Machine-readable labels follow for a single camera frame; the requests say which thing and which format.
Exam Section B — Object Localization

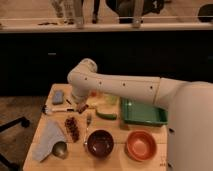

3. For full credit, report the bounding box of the black whiteboard eraser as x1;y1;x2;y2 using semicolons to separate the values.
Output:
76;104;88;114

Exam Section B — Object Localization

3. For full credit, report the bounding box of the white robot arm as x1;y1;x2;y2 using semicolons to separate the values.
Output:
67;58;213;171

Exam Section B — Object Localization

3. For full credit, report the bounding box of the dark purple bowl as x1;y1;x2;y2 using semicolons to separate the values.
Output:
87;130;114;158

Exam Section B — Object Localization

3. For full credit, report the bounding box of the red bowl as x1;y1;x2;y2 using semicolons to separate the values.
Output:
125;130;157;162

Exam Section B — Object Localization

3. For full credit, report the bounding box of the orange fruit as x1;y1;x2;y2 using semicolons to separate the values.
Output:
90;92;98;97

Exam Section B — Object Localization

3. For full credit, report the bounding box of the blue sponge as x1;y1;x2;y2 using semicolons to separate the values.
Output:
52;90;64;105

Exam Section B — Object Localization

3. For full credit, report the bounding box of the metal fork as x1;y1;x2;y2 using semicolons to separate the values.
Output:
83;113;92;147

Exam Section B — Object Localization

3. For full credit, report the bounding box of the white dish brush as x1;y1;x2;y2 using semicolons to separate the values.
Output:
42;105;73;115

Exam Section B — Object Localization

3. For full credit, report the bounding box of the green chili pepper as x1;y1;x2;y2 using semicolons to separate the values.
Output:
96;110;117;120

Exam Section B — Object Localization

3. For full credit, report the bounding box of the grey folded cloth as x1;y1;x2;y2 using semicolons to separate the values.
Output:
32;120;67;162

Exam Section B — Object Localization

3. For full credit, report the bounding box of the green plastic tray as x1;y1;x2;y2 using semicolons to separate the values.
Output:
120;99;167;127

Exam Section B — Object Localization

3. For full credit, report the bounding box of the black office chair base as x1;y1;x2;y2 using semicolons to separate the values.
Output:
0;116;31;171

